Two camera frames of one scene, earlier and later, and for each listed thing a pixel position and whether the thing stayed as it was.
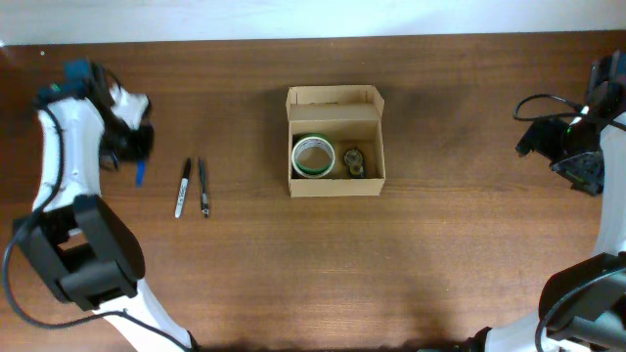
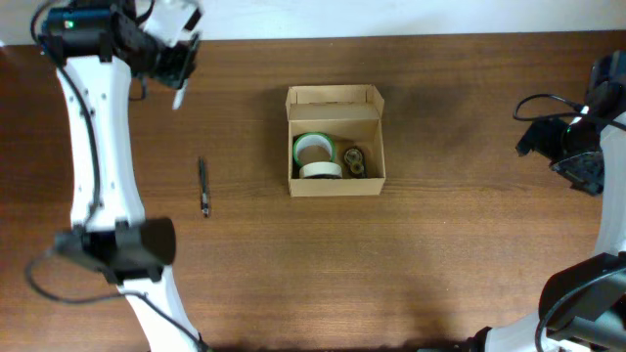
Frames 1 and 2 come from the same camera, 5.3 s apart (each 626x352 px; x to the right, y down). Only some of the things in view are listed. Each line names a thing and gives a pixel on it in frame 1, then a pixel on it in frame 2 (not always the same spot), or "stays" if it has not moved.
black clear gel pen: [204, 208] stays
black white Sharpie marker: [183, 188] -> [179, 96]
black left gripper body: [129, 145] -> [175, 66]
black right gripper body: [533, 138] stays
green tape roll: [311, 170] -> [313, 139]
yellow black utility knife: [353, 158] stays
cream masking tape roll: [313, 142] -> [321, 170]
